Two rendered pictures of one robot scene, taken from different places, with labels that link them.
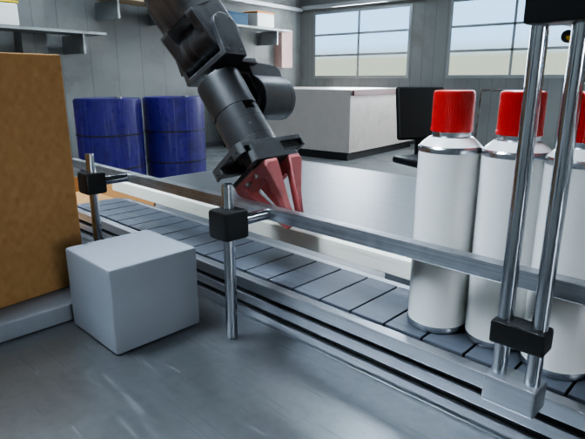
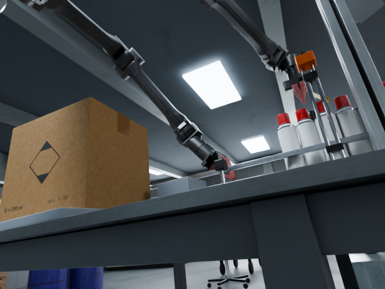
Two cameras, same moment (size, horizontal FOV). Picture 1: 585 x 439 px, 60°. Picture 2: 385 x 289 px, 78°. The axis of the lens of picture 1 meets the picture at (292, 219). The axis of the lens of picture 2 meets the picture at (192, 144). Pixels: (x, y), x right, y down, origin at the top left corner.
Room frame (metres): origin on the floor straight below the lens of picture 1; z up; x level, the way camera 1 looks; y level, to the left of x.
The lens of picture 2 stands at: (-0.13, 0.31, 0.78)
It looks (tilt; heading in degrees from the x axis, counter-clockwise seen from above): 20 degrees up; 345
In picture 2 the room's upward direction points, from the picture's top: 7 degrees counter-clockwise
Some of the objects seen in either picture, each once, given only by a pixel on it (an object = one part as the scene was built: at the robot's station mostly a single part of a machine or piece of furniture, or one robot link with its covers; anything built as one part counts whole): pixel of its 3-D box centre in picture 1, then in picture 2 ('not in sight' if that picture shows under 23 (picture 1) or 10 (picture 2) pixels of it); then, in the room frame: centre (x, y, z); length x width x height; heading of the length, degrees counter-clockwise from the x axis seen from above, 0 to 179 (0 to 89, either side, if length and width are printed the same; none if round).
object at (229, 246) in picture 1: (245, 258); (226, 181); (0.51, 0.05, 0.91); 0.07 x 0.03 x 0.17; 136
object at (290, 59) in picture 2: not in sight; (291, 65); (0.52, -0.31, 1.36); 0.07 x 0.06 x 0.07; 143
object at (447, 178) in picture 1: (445, 212); (290, 147); (0.43, -0.13, 0.98); 0.05 x 0.05 x 0.20
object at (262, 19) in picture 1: (258, 20); not in sight; (9.11, 0.56, 2.04); 0.44 x 0.37 x 0.24; 142
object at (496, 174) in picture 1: (508, 221); (310, 143); (0.40, -0.17, 0.98); 0.05 x 0.05 x 0.20
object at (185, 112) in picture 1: (144, 145); (69, 266); (5.00, 1.44, 0.47); 1.24 x 0.76 x 0.94; 142
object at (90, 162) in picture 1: (109, 209); not in sight; (0.72, 0.26, 0.91); 0.07 x 0.03 x 0.17; 136
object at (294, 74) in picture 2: not in sight; (295, 77); (0.52, -0.31, 1.30); 0.10 x 0.07 x 0.07; 48
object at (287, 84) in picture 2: not in sight; (297, 94); (0.53, -0.30, 1.23); 0.07 x 0.07 x 0.09; 48
